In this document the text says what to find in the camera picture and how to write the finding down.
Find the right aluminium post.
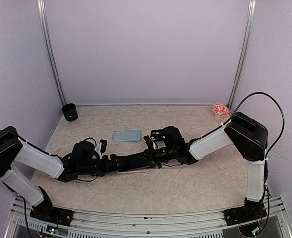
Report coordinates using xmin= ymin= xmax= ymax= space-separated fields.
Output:
xmin=227 ymin=0 xmax=256 ymax=109

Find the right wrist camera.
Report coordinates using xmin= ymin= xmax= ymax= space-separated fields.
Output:
xmin=143 ymin=135 xmax=158 ymax=150

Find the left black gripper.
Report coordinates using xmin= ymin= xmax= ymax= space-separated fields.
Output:
xmin=78 ymin=153 xmax=126 ymax=176

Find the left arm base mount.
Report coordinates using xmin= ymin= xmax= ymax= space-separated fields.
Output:
xmin=30 ymin=186 xmax=74 ymax=227

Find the black phone case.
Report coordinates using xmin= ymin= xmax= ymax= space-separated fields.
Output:
xmin=150 ymin=129 xmax=164 ymax=142

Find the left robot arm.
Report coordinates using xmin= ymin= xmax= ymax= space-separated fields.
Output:
xmin=0 ymin=126 xmax=122 ymax=221

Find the aluminium post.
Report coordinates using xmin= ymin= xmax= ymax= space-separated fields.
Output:
xmin=37 ymin=0 xmax=67 ymax=106
xmin=227 ymin=0 xmax=256 ymax=109

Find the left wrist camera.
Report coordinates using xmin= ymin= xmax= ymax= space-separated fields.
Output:
xmin=97 ymin=139 xmax=107 ymax=158

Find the pink phone case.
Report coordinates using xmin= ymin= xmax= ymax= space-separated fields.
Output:
xmin=115 ymin=167 xmax=150 ymax=174

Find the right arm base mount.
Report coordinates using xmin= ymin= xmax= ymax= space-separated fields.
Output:
xmin=223 ymin=198 xmax=267 ymax=226

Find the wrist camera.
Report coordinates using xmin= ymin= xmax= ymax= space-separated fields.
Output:
xmin=143 ymin=135 xmax=158 ymax=150
xmin=97 ymin=139 xmax=107 ymax=158

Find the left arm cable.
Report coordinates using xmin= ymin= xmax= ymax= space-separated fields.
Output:
xmin=82 ymin=137 xmax=98 ymax=147

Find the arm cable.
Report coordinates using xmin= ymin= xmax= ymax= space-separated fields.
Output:
xmin=229 ymin=92 xmax=285 ymax=162
xmin=82 ymin=137 xmax=98 ymax=147

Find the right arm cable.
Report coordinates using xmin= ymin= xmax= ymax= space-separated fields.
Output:
xmin=229 ymin=92 xmax=285 ymax=162

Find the left aluminium post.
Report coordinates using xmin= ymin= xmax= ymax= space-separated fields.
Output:
xmin=37 ymin=0 xmax=67 ymax=106

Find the red patterned bowl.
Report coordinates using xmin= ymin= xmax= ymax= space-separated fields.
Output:
xmin=212 ymin=104 xmax=230 ymax=119

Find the aluminium front rail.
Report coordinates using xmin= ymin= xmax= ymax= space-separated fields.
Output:
xmin=4 ymin=195 xmax=292 ymax=238

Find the light blue phone case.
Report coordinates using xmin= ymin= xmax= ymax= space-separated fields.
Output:
xmin=113 ymin=130 xmax=142 ymax=143

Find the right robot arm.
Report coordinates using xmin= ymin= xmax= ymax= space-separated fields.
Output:
xmin=145 ymin=112 xmax=268 ymax=220

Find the dark green cup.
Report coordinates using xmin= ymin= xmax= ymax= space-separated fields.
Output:
xmin=62 ymin=103 xmax=78 ymax=122

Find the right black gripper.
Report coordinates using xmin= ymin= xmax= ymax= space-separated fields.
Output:
xmin=133 ymin=144 xmax=176 ymax=168

